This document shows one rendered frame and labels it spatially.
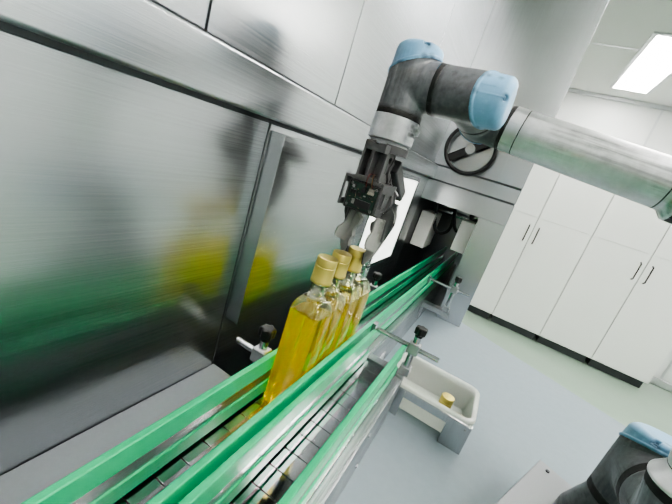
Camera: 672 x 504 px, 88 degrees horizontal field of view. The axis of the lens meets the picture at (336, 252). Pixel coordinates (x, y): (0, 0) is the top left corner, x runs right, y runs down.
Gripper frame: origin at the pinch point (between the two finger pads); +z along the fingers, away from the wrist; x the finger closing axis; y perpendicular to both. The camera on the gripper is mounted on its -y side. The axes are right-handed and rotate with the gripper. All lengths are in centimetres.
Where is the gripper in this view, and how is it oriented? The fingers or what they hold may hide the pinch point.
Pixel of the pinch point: (356, 252)
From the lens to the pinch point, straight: 65.4
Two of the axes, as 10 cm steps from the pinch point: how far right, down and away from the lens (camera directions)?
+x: 8.3, 3.9, -4.0
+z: -3.0, 9.2, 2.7
